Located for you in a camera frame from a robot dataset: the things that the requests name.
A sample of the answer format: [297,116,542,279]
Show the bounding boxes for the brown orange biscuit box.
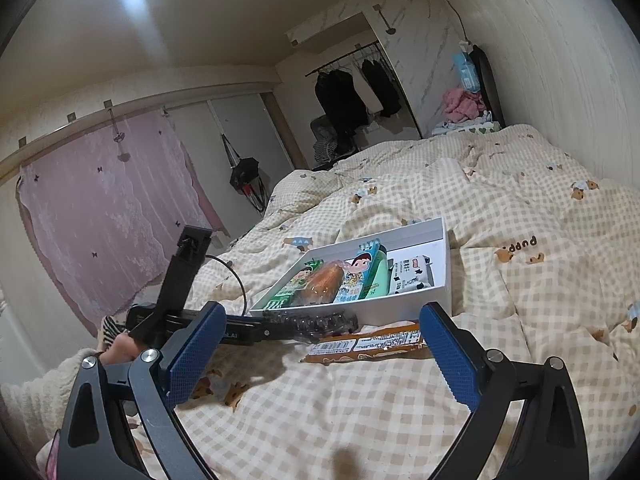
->
[303,323,426,365]

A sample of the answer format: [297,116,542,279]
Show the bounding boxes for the black white tissue pack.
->
[390,255,435,295]

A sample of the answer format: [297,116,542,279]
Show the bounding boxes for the mint green tube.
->
[363,245,393,299]

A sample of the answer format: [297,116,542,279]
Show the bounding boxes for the green snack packet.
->
[265,259,323,310]

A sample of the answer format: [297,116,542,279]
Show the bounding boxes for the dark clear snack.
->
[264,311,359,344]

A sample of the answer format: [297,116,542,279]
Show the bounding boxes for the blue cartoon girl candy packet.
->
[334,238,381,304]

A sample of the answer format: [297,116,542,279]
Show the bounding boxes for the brown bread bun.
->
[292,260,345,307]

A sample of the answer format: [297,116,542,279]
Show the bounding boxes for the left hand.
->
[99,333,144,365]

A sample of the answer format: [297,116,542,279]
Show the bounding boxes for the white shallow cardboard box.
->
[250,218,451,326]

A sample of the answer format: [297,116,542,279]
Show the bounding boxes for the pink lace curtain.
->
[18,110,224,325]

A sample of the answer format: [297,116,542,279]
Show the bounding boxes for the cream checkered bed quilt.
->
[0,122,640,480]

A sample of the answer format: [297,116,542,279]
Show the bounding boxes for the black hanging bag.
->
[220,134,268,214]

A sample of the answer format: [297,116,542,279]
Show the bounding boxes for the pink clothes pile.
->
[442,88,486,122]

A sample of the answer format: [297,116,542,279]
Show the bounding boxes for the black hanging clothes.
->
[310,58,402,166]

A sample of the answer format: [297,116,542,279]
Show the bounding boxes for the light blue wipes pack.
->
[452,52,482,93]

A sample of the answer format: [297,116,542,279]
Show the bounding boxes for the black cable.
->
[203,253,249,317]

